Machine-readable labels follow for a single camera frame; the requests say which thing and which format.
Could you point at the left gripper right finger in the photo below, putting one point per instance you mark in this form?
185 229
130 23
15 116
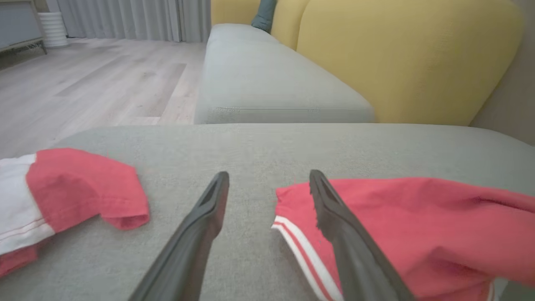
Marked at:
355 255

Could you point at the teal throw pillow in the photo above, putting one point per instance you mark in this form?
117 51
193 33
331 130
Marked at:
264 16

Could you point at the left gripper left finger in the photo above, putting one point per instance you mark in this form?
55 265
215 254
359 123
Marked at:
188 251

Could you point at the white ribbed plant pot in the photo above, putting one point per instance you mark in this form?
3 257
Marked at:
53 29

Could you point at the yellow sofa back cushion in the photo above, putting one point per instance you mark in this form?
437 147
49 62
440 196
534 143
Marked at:
409 58
234 11
288 21

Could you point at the red t-shirt with white band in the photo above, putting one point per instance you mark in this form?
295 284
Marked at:
79 188

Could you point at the grey TV cabinet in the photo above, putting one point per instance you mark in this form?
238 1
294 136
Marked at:
19 25

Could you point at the grey pleated curtain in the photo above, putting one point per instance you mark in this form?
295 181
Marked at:
133 19

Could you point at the red shorts with white stripes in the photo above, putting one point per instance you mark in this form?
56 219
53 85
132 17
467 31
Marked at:
426 234

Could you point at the large grey sofa ottoman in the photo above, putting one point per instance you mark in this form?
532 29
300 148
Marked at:
250 146

